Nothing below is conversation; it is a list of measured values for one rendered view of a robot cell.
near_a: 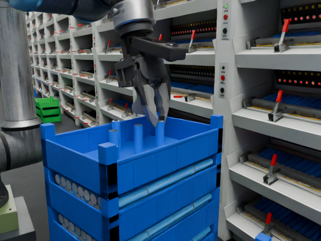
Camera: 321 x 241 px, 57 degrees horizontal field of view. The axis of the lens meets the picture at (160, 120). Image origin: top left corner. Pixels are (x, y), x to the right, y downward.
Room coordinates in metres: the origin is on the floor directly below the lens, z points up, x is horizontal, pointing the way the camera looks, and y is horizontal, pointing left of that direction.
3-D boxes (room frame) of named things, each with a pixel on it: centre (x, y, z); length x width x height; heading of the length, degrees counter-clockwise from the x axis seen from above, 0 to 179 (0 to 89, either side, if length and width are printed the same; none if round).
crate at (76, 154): (0.56, 0.04, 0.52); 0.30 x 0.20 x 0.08; 137
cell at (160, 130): (0.60, 0.00, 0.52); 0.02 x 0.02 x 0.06
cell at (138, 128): (0.56, 0.04, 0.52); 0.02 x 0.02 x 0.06
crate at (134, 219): (0.56, 0.04, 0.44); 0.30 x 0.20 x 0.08; 137
